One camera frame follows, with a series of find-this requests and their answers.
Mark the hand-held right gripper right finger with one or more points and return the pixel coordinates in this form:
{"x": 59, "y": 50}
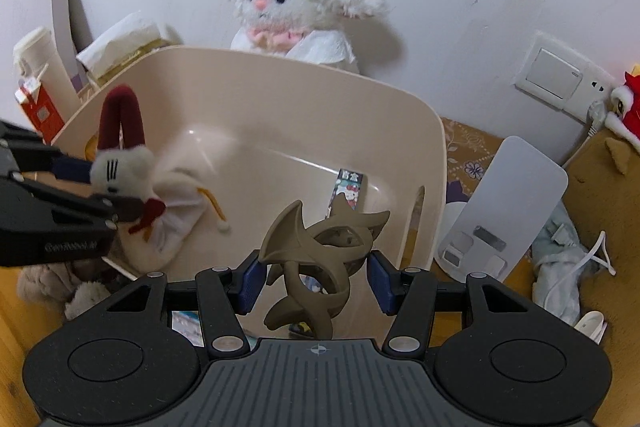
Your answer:
{"x": 382, "y": 282}

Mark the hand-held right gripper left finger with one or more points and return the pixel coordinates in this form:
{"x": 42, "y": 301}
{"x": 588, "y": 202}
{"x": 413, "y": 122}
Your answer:
{"x": 251, "y": 282}

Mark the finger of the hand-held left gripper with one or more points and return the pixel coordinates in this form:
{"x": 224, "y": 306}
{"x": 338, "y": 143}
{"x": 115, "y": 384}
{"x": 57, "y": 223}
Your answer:
{"x": 125, "y": 210}
{"x": 70, "y": 168}

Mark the white plush toy red ears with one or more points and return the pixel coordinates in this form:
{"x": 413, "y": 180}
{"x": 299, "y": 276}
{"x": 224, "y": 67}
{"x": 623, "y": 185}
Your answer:
{"x": 175, "y": 207}

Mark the brown claw hair clip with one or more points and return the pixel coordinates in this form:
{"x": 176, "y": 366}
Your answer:
{"x": 295, "y": 252}

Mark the beige plastic storage bin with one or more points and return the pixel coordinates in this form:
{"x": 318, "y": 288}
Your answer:
{"x": 300, "y": 107}

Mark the wooden desktop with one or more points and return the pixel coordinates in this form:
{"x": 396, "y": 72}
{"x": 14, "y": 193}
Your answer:
{"x": 20, "y": 357}

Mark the beige plush toy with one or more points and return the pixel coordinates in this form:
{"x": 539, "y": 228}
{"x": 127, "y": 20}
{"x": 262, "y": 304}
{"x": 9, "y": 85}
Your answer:
{"x": 45, "y": 287}

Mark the red milk carton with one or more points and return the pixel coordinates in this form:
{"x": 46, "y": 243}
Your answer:
{"x": 42, "y": 112}

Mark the cartoon print strip packet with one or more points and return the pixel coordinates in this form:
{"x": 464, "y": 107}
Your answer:
{"x": 350, "y": 187}

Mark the white thermos bottle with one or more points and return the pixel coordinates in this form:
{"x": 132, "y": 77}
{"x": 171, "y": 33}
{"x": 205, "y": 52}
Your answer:
{"x": 45, "y": 57}

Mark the white paper tissue box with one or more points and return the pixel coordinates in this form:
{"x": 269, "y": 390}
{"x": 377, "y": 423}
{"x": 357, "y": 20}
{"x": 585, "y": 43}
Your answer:
{"x": 125, "y": 37}

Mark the floral brown cloth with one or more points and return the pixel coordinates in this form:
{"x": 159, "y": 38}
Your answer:
{"x": 465, "y": 157}

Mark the grey flat board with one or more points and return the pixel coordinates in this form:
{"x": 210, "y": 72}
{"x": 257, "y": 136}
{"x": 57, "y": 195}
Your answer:
{"x": 65, "y": 7}

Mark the white plastic stand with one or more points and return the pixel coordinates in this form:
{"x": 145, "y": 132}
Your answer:
{"x": 515, "y": 187}

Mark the light blue cloth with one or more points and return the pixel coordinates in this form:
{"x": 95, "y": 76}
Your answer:
{"x": 555, "y": 257}

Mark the small white plastic charger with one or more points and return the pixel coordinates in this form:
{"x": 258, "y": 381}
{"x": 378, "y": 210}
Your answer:
{"x": 592, "y": 326}

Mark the white power plug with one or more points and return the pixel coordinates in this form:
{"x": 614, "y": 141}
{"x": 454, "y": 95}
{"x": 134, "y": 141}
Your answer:
{"x": 596, "y": 114}

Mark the white wall switch socket plate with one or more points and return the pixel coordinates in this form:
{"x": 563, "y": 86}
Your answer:
{"x": 550, "y": 74}

